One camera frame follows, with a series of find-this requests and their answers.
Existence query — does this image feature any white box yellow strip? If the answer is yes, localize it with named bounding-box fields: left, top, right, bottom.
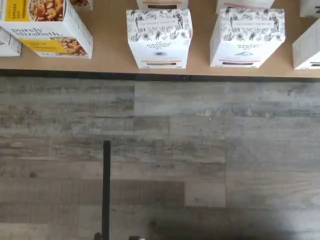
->
left=136, top=0, right=190, bottom=11
left=126, top=8, right=193, bottom=70

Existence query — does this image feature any wooden shelf board low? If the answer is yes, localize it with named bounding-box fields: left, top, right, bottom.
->
left=0, top=0, right=320, bottom=82

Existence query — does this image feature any white box dark strip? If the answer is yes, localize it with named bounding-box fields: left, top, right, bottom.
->
left=291, top=22, right=320, bottom=71
left=299, top=0, right=320, bottom=18

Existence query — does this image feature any white box pink strip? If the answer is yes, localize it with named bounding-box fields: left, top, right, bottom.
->
left=215, top=0, right=275, bottom=15
left=209, top=7, right=286, bottom=69

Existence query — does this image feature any blue Flax Plus box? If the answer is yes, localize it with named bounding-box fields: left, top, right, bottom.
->
left=0, top=26, right=23, bottom=58

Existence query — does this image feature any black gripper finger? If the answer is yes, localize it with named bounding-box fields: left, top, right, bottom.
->
left=101, top=140, right=111, bottom=240

